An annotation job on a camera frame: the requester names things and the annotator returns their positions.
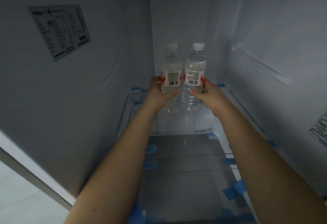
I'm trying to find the glass fridge shelf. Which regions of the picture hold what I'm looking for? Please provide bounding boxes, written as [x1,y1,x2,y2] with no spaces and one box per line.
[115,84,260,141]
[131,134,260,224]

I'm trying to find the large white info sticker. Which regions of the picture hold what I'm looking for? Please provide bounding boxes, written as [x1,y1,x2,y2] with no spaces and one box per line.
[28,4,91,62]

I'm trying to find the person's left hand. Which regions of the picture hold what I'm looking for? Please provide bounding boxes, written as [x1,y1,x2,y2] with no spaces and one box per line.
[143,76,181,112]

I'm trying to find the person's right forearm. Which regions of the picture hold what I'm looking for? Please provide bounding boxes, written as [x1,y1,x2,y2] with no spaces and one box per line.
[212,103,327,224]

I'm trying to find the clear water bottle red label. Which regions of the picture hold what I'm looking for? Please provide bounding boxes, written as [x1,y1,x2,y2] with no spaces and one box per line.
[160,43,183,113]
[182,42,207,112]

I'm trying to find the blue tape strips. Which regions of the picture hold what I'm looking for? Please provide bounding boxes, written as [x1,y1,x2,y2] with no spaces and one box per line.
[130,83,279,224]

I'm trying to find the person's left forearm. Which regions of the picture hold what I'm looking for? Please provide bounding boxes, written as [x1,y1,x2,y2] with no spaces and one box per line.
[64,102,160,224]

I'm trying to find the person's right hand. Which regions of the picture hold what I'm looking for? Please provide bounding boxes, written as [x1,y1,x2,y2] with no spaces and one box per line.
[190,78,232,118]

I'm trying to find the small white info sticker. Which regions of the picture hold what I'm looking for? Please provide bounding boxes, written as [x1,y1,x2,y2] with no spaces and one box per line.
[308,113,327,146]

